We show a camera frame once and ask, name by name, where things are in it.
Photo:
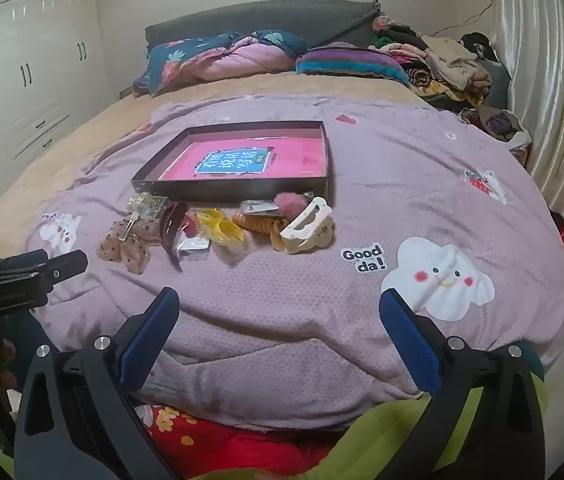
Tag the white wardrobe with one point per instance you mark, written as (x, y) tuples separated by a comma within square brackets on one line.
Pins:
[(26, 35)]

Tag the pile of clothes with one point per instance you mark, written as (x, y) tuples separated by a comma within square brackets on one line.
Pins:
[(452, 60)]

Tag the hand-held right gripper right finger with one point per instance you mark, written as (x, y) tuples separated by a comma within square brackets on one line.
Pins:
[(412, 345)]

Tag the cream satin curtain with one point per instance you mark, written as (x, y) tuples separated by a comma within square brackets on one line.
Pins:
[(547, 85)]

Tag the silver hair clip packet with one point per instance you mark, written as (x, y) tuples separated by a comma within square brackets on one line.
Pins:
[(257, 206)]

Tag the yellow rings packet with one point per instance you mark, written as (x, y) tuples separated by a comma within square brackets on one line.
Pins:
[(221, 232)]

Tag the blue pink floral quilt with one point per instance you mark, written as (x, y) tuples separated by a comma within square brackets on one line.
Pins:
[(196, 57)]

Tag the pearl white round hair claw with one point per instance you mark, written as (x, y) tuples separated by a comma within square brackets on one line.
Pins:
[(140, 205)]

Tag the pink printed quilt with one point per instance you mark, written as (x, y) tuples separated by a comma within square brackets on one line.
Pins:
[(287, 300)]

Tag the shallow grey cardboard box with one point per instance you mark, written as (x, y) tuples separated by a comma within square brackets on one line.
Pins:
[(211, 190)]

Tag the sheer dotted bow hair clip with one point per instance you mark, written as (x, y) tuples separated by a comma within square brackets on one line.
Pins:
[(131, 255)]

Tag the clear box of silver clips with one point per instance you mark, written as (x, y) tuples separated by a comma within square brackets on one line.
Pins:
[(160, 207)]

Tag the striped pillow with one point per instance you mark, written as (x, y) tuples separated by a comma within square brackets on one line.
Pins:
[(347, 62)]

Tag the pink book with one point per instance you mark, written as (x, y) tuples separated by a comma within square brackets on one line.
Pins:
[(287, 155)]

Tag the white earring card packet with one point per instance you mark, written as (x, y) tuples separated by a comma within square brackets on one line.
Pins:
[(191, 245)]

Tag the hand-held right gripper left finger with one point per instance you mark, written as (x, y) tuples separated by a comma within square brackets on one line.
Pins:
[(146, 340)]

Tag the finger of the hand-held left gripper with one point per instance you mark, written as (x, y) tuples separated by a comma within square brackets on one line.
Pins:
[(11, 263), (69, 264)]

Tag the grey quilted headboard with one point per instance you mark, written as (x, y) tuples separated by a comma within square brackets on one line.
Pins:
[(262, 17)]

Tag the dark red hair claw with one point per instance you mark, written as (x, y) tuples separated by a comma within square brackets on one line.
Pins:
[(169, 230)]

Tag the red ball earrings packet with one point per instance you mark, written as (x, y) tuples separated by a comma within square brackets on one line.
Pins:
[(190, 230)]

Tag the red floral cloth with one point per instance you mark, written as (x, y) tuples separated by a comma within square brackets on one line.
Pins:
[(242, 455)]

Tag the beige bed sheet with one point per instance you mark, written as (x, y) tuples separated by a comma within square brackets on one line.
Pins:
[(76, 140)]

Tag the green garment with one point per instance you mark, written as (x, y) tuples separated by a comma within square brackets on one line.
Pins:
[(377, 440)]

